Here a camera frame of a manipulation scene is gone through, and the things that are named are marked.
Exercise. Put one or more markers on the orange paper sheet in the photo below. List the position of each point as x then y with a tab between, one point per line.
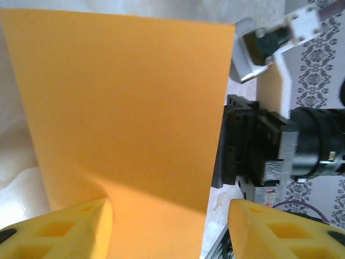
121	108

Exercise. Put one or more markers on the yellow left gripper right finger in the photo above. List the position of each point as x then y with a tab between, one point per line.
283	237

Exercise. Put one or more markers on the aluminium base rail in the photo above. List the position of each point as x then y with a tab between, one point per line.
215	248

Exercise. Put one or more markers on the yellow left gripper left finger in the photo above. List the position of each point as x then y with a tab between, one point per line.
54	237

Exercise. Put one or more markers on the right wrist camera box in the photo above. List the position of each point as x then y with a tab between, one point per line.
269	46

